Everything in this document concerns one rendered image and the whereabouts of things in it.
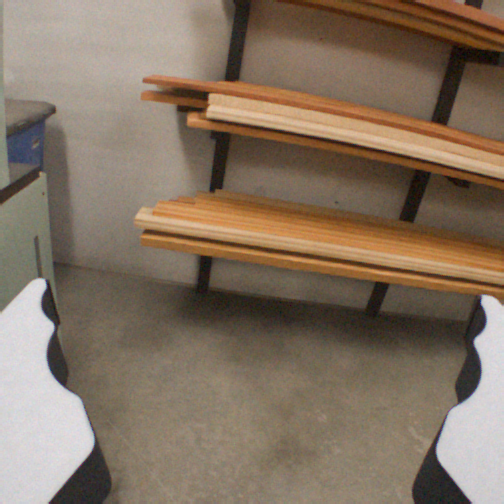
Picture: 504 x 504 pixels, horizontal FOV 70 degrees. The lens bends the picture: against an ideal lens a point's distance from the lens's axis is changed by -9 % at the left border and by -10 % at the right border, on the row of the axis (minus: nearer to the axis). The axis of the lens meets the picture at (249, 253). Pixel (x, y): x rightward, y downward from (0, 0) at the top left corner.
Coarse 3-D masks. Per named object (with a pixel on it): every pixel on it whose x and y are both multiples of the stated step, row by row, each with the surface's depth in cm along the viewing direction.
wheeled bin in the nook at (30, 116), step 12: (12, 108) 143; (24, 108) 147; (36, 108) 153; (48, 108) 159; (12, 120) 133; (24, 120) 139; (36, 120) 149; (12, 132) 132; (24, 132) 148; (36, 132) 160; (12, 144) 141; (24, 144) 151; (36, 144) 163; (12, 156) 143; (24, 156) 154; (36, 156) 166
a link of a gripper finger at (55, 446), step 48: (48, 288) 11; (0, 336) 9; (48, 336) 9; (0, 384) 7; (48, 384) 7; (0, 432) 6; (48, 432) 6; (0, 480) 6; (48, 480) 6; (96, 480) 6
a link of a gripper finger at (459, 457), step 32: (480, 320) 10; (480, 352) 9; (480, 384) 8; (448, 416) 7; (480, 416) 7; (448, 448) 6; (480, 448) 6; (416, 480) 7; (448, 480) 6; (480, 480) 6
